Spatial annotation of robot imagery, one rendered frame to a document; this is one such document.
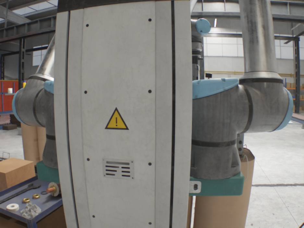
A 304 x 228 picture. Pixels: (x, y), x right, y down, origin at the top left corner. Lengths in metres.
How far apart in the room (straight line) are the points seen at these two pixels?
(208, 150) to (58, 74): 0.44
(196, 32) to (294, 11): 9.54
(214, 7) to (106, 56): 9.48
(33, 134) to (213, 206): 3.47
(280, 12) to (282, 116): 9.78
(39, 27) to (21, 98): 11.89
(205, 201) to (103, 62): 1.32
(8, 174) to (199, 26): 1.72
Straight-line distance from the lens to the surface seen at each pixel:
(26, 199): 1.55
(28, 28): 13.44
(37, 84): 0.89
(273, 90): 0.72
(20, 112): 0.90
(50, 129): 0.75
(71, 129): 0.59
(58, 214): 1.54
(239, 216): 1.76
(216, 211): 1.70
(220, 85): 0.62
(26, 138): 4.44
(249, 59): 0.75
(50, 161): 0.76
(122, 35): 0.55
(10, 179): 2.01
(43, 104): 0.77
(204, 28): 1.28
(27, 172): 2.15
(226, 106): 0.63
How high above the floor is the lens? 1.53
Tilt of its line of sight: 6 degrees down
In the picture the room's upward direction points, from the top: straight up
